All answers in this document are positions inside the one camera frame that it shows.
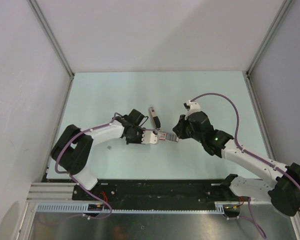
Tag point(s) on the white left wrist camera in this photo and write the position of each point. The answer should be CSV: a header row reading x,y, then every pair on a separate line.
x,y
149,137

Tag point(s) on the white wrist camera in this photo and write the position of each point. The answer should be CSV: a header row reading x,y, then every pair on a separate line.
x,y
149,137
191,107

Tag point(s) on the aluminium frame rail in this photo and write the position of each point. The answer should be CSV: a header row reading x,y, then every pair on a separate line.
x,y
64,190

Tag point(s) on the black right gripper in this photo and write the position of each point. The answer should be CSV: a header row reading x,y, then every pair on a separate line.
x,y
179,129

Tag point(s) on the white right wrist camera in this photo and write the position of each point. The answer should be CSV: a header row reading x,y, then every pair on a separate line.
x,y
191,107

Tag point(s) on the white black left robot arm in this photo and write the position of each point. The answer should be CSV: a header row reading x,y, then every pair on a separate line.
x,y
72,149

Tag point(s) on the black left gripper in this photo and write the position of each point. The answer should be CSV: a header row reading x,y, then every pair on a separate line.
x,y
139,141

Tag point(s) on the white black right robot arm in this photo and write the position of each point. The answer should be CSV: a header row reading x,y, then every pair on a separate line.
x,y
282,182

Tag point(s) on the red white staple box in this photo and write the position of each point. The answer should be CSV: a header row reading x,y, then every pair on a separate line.
x,y
166,136

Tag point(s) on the beige and black stapler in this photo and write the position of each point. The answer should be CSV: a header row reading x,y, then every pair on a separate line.
x,y
155,118

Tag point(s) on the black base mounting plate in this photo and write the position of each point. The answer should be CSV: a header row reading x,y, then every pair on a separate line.
x,y
210,190

